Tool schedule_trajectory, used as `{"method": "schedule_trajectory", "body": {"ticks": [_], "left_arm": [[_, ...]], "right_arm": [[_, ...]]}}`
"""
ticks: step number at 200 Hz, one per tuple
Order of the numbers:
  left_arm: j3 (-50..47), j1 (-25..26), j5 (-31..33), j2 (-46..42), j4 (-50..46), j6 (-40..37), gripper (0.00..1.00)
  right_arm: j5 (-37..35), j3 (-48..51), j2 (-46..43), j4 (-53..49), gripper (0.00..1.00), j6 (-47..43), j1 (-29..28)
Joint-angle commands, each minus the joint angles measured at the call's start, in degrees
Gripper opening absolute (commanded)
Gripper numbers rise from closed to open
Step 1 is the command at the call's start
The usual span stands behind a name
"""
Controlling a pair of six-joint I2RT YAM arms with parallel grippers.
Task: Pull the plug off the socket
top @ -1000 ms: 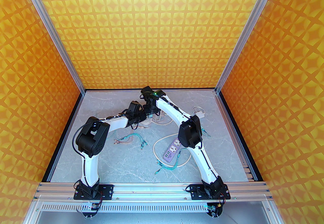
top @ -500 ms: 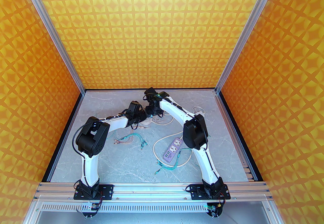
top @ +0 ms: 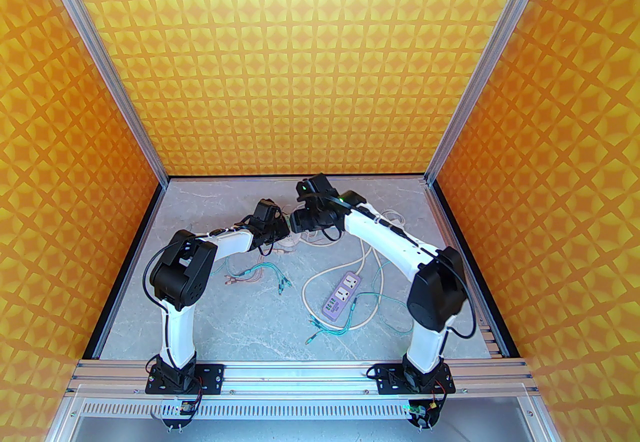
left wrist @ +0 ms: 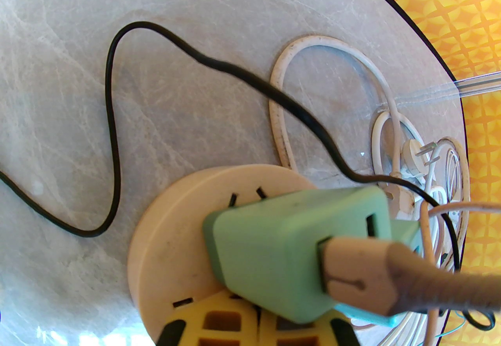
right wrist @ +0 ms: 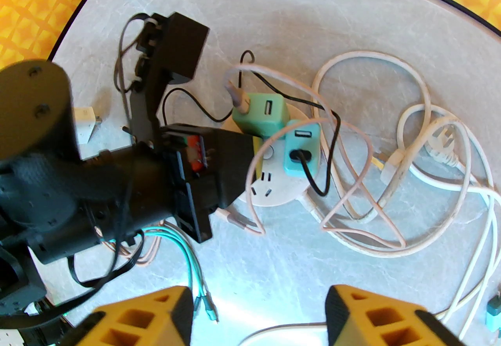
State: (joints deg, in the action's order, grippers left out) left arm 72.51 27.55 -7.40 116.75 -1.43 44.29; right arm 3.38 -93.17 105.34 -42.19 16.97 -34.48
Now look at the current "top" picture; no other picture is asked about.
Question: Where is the aluminium front rail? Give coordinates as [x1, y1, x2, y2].
[65, 357, 540, 398]

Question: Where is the aluminium corner post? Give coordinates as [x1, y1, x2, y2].
[425, 0, 563, 187]
[27, 0, 169, 187]

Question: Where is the small controller board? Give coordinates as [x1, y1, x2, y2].
[164, 397, 200, 432]
[406, 397, 445, 431]

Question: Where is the grey lower panel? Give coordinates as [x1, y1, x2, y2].
[70, 417, 543, 442]

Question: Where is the teal multi-head charging cable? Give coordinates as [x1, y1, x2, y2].
[305, 260, 418, 346]
[215, 262, 292, 294]

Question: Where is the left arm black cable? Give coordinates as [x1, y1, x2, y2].
[142, 250, 173, 311]

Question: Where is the purple power strip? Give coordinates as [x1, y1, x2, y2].
[322, 271, 362, 322]
[301, 210, 401, 331]

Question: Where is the slotted white cable duct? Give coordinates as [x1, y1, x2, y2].
[80, 397, 532, 422]

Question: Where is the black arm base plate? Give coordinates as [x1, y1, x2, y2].
[145, 363, 225, 396]
[374, 363, 457, 397]

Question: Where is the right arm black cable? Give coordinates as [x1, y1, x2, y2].
[445, 269, 477, 338]

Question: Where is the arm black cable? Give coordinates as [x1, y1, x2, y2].
[445, 269, 477, 338]
[142, 250, 173, 311]

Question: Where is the black table edge trim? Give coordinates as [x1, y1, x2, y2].
[166, 174, 429, 181]
[431, 179, 526, 360]
[82, 182, 168, 361]

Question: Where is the aluminium side rail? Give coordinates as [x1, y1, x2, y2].
[477, 322, 512, 358]

